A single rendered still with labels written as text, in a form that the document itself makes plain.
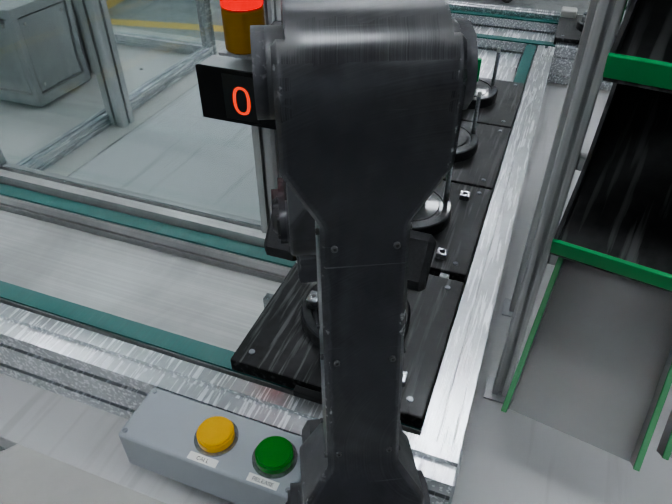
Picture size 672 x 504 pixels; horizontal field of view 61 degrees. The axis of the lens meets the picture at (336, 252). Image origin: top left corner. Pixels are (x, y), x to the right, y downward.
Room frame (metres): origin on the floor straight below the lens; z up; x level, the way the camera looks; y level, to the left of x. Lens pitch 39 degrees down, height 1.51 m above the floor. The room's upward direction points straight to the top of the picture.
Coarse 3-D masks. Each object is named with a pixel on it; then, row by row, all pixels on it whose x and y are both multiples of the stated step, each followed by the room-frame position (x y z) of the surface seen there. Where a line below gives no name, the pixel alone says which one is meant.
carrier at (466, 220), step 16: (448, 176) 0.77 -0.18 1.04; (448, 192) 0.77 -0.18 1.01; (480, 192) 0.83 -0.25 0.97; (432, 208) 0.75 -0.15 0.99; (448, 208) 0.75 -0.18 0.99; (464, 208) 0.78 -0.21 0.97; (480, 208) 0.78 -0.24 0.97; (416, 224) 0.71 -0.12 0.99; (432, 224) 0.71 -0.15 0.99; (448, 224) 0.74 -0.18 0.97; (464, 224) 0.74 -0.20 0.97; (480, 224) 0.74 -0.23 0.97; (448, 240) 0.70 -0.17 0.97; (464, 240) 0.70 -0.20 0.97; (448, 256) 0.66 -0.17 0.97; (464, 256) 0.66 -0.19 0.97; (432, 272) 0.63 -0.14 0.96; (448, 272) 0.62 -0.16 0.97; (464, 272) 0.62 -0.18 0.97
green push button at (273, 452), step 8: (264, 440) 0.35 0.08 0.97; (272, 440) 0.35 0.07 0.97; (280, 440) 0.35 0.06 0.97; (256, 448) 0.34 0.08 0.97; (264, 448) 0.34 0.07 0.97; (272, 448) 0.34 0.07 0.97; (280, 448) 0.34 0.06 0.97; (288, 448) 0.34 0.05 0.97; (256, 456) 0.33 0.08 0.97; (264, 456) 0.33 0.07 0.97; (272, 456) 0.33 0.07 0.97; (280, 456) 0.33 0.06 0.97; (288, 456) 0.33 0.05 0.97; (264, 464) 0.32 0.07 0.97; (272, 464) 0.32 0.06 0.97; (280, 464) 0.32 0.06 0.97; (288, 464) 0.32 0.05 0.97; (264, 472) 0.32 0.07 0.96; (272, 472) 0.32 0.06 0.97; (280, 472) 0.32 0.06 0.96
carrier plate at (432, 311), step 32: (288, 288) 0.59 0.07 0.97; (448, 288) 0.59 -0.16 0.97; (256, 320) 0.53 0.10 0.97; (288, 320) 0.53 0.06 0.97; (416, 320) 0.53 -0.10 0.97; (448, 320) 0.53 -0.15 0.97; (256, 352) 0.47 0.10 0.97; (288, 352) 0.47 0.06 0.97; (416, 352) 0.47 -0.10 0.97; (288, 384) 0.43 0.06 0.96; (320, 384) 0.42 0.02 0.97; (416, 384) 0.42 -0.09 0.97; (416, 416) 0.38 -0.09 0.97
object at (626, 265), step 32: (608, 96) 0.48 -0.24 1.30; (640, 96) 0.54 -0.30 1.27; (608, 128) 0.51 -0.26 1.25; (640, 128) 0.50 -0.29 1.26; (608, 160) 0.47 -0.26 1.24; (640, 160) 0.47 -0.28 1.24; (576, 192) 0.43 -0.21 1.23; (608, 192) 0.44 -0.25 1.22; (640, 192) 0.44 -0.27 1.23; (576, 224) 0.42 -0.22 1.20; (608, 224) 0.41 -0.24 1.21; (640, 224) 0.41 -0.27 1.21; (576, 256) 0.38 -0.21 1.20; (608, 256) 0.37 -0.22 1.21; (640, 256) 0.38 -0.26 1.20
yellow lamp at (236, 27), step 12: (228, 12) 0.69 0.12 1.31; (240, 12) 0.68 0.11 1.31; (252, 12) 0.69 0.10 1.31; (228, 24) 0.69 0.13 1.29; (240, 24) 0.68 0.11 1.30; (252, 24) 0.69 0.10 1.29; (264, 24) 0.71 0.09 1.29; (228, 36) 0.69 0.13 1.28; (240, 36) 0.68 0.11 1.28; (228, 48) 0.69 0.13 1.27; (240, 48) 0.68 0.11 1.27
